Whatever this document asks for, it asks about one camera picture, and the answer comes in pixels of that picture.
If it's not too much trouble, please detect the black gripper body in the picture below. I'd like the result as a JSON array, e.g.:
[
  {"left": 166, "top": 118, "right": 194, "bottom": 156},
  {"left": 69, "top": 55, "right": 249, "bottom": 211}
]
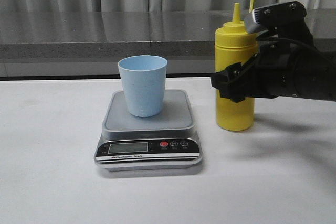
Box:
[{"left": 247, "top": 24, "right": 315, "bottom": 99}]

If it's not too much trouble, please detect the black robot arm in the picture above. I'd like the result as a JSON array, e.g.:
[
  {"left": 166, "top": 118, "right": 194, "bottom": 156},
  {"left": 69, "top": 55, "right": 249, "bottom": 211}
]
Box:
[{"left": 211, "top": 1, "right": 335, "bottom": 103}]

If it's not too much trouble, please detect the black cable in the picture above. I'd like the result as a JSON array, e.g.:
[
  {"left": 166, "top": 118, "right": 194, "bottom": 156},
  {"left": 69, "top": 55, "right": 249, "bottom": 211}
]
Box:
[{"left": 256, "top": 31, "right": 336, "bottom": 67}]

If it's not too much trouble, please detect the grey stone counter ledge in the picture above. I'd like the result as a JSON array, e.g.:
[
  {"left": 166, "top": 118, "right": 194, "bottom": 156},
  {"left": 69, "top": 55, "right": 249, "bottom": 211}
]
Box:
[{"left": 0, "top": 8, "right": 336, "bottom": 60}]

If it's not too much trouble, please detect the light blue plastic cup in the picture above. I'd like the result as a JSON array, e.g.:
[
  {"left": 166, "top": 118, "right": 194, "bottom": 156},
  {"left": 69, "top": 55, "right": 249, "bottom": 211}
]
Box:
[{"left": 118, "top": 55, "right": 167, "bottom": 117}]

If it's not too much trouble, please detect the black silver-edged gripper finger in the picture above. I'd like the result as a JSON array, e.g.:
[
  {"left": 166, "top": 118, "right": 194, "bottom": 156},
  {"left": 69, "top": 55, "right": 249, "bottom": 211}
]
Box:
[{"left": 244, "top": 1, "right": 307, "bottom": 34}]

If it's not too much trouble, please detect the yellow squeeze bottle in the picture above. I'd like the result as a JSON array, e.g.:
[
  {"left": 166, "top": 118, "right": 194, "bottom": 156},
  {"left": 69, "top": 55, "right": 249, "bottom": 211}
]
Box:
[{"left": 215, "top": 2, "right": 258, "bottom": 132}]

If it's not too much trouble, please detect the silver electronic kitchen scale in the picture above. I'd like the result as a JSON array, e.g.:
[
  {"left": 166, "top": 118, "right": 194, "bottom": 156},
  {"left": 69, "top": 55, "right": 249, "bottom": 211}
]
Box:
[{"left": 94, "top": 89, "right": 203, "bottom": 171}]

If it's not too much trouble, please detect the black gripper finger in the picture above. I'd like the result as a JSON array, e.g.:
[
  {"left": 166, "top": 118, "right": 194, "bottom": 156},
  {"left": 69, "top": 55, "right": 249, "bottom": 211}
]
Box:
[{"left": 211, "top": 63, "right": 259, "bottom": 103}]

